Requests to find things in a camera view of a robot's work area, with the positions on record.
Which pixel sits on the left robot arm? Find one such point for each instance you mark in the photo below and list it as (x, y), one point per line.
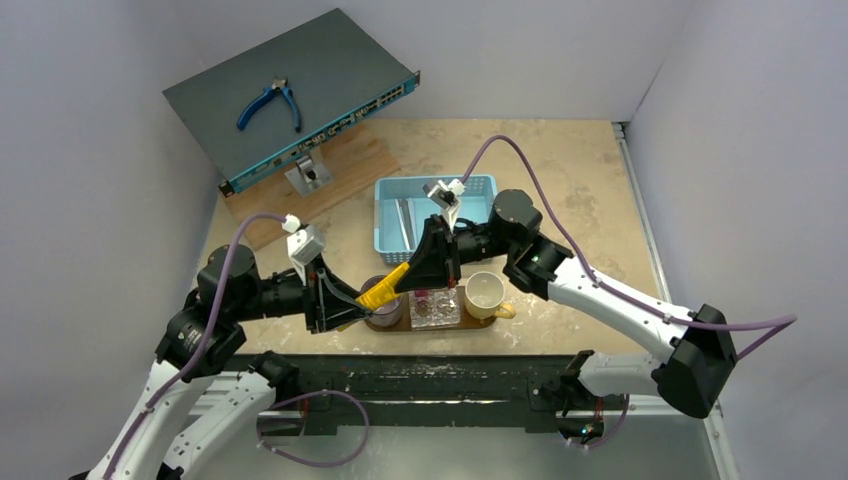
(185, 351)

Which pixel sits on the wooden base board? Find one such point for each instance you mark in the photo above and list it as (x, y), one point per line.
(356, 159)

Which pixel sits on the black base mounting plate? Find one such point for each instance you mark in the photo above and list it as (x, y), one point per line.
(537, 393)

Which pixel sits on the yellow toothpaste tube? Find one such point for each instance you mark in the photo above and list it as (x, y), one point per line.
(384, 291)

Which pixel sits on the yellow mug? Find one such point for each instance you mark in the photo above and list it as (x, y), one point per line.
(484, 297)

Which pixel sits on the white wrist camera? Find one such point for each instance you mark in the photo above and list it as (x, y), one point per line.
(447, 197)
(304, 245)

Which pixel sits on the grey network switch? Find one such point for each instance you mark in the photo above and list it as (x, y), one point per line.
(263, 108)

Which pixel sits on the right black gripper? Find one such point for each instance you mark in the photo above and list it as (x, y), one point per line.
(452, 251)

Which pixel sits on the light blue plastic basket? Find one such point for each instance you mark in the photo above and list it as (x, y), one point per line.
(476, 202)

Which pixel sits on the dark wooden oval tray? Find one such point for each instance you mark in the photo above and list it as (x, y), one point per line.
(467, 322)

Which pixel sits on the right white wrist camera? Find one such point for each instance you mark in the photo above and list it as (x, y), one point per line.
(447, 197)

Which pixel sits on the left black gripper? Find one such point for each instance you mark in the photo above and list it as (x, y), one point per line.
(328, 316)

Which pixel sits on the purple translucent cup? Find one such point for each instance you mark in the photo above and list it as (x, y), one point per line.
(388, 314)

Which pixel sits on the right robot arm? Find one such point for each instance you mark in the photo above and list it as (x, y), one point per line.
(689, 355)

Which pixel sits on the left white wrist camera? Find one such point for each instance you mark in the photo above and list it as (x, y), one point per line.
(304, 245)

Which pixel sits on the clear glass toothbrush holder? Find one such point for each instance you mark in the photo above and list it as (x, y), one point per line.
(440, 310)

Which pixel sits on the metal stand bracket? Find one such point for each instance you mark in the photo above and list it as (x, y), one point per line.
(309, 173)

